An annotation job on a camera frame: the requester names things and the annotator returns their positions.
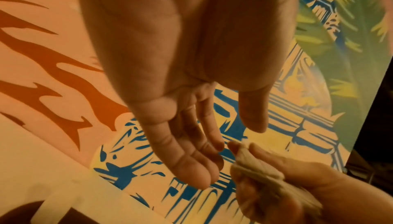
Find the person's left hand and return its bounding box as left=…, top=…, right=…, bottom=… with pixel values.
left=73, top=0, right=300, bottom=191

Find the person's right hand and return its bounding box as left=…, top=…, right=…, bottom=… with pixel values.
left=226, top=139, right=393, bottom=224

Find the white tea bag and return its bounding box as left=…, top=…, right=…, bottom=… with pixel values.
left=230, top=143, right=325, bottom=220

